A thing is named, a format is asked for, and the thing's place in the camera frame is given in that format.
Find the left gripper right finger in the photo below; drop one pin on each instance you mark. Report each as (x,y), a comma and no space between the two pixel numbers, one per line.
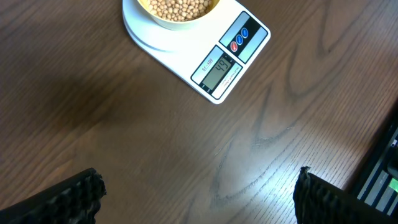
(318,202)

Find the pale yellow bowl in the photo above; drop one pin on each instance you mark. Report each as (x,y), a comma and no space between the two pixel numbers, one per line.
(177,25)

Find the soybeans in bowl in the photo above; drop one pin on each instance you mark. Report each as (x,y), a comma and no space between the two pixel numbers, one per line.
(179,10)

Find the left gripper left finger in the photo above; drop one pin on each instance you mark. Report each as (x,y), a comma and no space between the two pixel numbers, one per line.
(74,200)

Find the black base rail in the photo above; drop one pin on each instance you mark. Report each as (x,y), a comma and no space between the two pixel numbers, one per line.
(376,182)

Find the white digital kitchen scale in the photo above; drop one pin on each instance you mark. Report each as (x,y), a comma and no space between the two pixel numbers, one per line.
(212,55)

